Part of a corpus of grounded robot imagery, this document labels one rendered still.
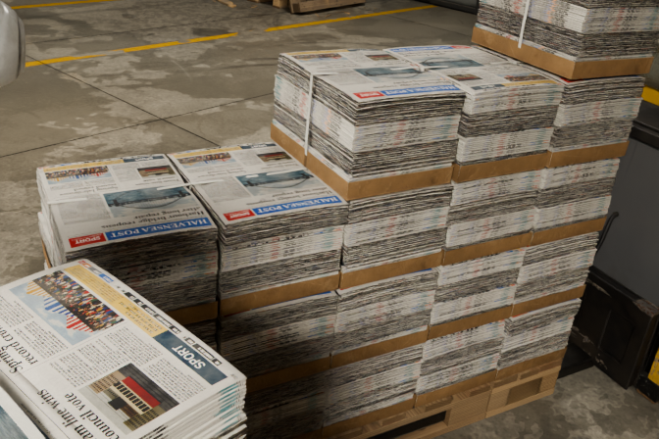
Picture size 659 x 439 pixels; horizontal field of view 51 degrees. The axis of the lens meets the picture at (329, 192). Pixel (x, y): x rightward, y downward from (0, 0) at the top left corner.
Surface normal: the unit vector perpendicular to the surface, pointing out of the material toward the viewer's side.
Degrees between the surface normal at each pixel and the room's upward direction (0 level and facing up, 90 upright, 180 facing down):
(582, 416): 0
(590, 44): 90
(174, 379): 1
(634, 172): 90
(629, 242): 90
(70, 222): 1
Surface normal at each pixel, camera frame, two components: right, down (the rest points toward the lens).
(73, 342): 0.10, -0.89
